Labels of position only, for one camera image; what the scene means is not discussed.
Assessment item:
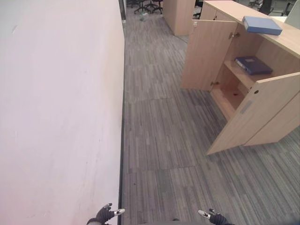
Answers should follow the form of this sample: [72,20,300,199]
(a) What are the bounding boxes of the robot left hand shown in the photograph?
[86,203,126,225]

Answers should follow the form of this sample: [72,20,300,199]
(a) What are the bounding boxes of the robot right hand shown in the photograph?
[198,208,230,225]

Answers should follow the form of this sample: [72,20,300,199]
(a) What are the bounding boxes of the wooden office cabinet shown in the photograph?
[200,0,300,147]

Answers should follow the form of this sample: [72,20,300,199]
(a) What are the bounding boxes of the dark blue file folder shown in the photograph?
[234,56,274,76]

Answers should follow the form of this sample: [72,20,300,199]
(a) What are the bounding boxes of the wooden cabinet door with hinges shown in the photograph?
[180,19,239,92]

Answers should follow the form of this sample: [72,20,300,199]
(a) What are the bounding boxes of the light blue file folder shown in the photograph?
[241,15,283,36]

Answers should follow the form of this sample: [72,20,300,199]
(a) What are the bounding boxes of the tall wooden cabinet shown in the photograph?
[162,0,196,37]

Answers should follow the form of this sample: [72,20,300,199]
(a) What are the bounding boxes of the black office chair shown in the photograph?
[145,0,164,14]
[134,0,150,15]
[248,0,274,16]

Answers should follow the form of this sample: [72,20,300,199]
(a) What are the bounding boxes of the white desk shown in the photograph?
[271,15,288,23]

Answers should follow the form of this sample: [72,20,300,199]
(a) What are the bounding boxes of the wooden cabinet door with handle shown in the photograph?
[206,72,300,156]

